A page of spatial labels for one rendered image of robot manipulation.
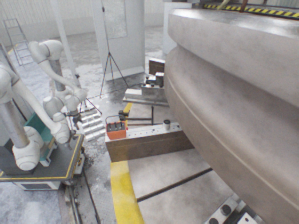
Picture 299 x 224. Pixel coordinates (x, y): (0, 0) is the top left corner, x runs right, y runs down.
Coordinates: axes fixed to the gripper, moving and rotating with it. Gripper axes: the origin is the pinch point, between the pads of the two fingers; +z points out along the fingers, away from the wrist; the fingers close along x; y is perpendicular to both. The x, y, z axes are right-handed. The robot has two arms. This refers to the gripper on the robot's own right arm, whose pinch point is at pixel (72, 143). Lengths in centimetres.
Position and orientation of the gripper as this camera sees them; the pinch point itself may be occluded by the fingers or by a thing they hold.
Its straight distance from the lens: 161.8
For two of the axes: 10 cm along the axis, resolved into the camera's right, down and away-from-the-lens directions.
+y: -9.9, 0.7, -0.8
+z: 0.0, 7.8, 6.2
